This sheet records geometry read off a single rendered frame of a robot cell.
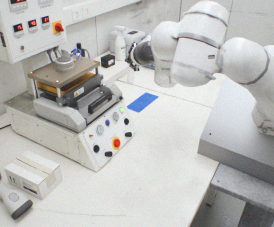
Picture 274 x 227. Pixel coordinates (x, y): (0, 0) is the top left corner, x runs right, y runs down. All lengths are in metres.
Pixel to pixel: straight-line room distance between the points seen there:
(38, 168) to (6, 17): 0.59
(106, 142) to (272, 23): 2.54
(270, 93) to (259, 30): 2.57
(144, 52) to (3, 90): 0.93
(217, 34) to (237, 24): 2.71
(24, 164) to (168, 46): 0.74
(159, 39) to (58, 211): 0.72
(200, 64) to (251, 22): 2.72
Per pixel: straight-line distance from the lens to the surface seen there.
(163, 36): 0.77
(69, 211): 1.10
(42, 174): 1.12
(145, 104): 1.65
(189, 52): 0.70
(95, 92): 1.27
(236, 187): 1.23
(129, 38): 2.11
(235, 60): 0.70
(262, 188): 1.27
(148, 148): 1.32
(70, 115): 1.13
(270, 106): 0.89
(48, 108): 1.20
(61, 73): 1.21
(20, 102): 1.41
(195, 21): 0.71
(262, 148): 1.25
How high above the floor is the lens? 1.61
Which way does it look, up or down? 34 degrees down
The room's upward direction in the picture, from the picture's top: 1 degrees clockwise
